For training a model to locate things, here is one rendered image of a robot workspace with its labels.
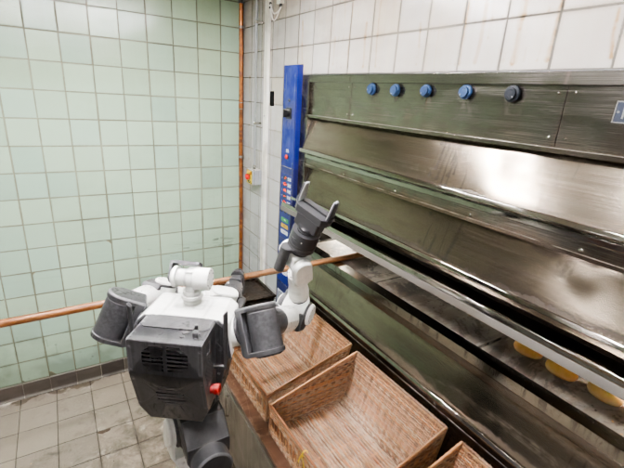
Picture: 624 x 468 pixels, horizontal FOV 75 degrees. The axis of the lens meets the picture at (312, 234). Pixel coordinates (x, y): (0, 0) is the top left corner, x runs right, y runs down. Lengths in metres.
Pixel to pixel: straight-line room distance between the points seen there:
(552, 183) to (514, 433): 0.81
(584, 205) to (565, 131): 0.21
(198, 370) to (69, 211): 1.96
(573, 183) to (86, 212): 2.58
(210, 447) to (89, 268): 1.94
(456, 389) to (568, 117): 0.99
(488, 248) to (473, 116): 0.43
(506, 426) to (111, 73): 2.64
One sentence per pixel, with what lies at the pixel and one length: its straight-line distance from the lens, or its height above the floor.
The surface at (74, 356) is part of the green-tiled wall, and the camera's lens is 3.34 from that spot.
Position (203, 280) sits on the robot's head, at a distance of 1.20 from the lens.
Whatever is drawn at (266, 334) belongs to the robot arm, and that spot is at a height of 1.35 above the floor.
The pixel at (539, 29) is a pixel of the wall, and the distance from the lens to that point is 1.37.
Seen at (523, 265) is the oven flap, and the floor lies 1.55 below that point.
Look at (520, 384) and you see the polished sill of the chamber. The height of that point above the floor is 1.18.
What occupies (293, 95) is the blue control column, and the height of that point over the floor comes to 2.00.
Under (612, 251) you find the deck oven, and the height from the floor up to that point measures 1.68.
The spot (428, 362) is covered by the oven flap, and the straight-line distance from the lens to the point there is 1.75.
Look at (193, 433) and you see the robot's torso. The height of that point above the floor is 1.05.
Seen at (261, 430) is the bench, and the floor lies 0.58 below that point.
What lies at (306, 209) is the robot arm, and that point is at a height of 1.69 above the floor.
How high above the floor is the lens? 2.00
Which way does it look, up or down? 19 degrees down
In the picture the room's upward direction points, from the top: 4 degrees clockwise
